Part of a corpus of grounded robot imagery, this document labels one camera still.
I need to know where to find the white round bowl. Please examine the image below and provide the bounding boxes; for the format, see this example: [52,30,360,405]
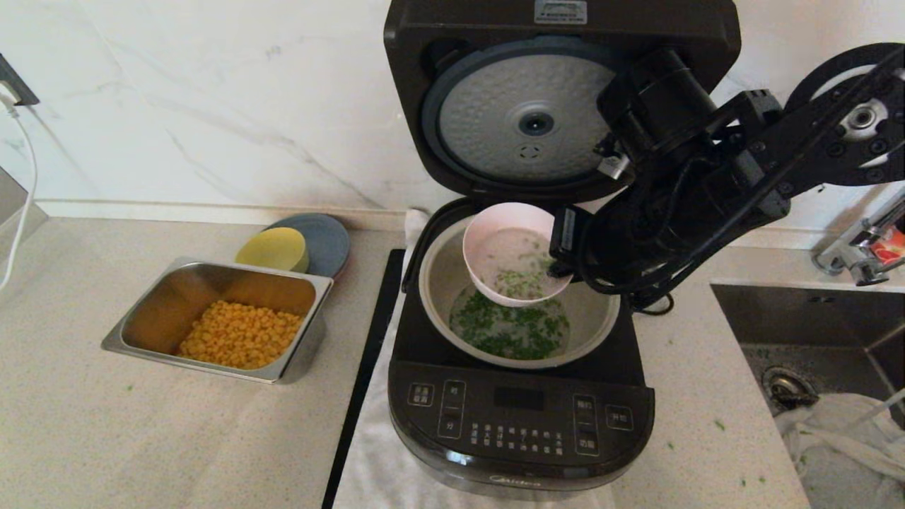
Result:
[463,202,575,308]

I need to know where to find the chopped green onions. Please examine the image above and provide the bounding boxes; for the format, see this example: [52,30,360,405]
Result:
[450,253,571,361]

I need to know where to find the black rice cooker lid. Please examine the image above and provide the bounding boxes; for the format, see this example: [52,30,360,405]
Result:
[384,0,742,206]

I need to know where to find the grey inner pot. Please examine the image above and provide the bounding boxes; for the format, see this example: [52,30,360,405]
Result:
[419,209,621,370]

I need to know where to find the black rice cooker body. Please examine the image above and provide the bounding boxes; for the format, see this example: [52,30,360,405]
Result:
[387,198,656,500]

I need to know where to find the yellow bowl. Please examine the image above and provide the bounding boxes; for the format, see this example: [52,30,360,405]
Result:
[235,227,310,274]

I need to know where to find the stainless steel sink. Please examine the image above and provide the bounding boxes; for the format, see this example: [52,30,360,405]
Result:
[709,283,905,509]

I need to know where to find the metal sink drain strainer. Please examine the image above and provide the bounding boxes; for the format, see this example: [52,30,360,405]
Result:
[762,365,819,413]

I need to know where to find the long black strip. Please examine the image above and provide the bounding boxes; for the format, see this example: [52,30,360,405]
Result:
[322,247,406,509]

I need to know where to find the grey-blue plate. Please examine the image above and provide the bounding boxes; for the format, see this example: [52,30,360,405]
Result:
[263,213,351,280]

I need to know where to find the chrome faucet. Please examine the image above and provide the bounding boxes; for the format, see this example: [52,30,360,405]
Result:
[812,189,905,287]

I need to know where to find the white towel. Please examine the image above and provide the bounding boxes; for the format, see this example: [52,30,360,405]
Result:
[332,209,616,509]

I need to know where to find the orange dish soap bottle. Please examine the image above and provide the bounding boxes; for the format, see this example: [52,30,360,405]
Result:
[873,226,905,267]

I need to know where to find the crumpled white cloth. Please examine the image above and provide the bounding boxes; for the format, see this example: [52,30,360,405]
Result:
[774,390,905,509]

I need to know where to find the yellow corn kernels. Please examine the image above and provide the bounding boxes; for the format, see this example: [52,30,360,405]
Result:
[179,300,306,369]

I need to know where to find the stainless steel tray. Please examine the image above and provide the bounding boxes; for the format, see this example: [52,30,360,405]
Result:
[103,256,334,385]

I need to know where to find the black smooth arm cable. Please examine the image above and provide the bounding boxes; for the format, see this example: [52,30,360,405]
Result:
[578,212,715,315]

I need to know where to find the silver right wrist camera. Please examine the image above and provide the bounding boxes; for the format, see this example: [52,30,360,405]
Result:
[597,152,631,182]

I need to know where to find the black power cord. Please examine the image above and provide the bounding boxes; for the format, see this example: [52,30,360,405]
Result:
[631,293,674,317]

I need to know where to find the white charger cable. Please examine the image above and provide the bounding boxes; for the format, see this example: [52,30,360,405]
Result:
[0,85,40,294]

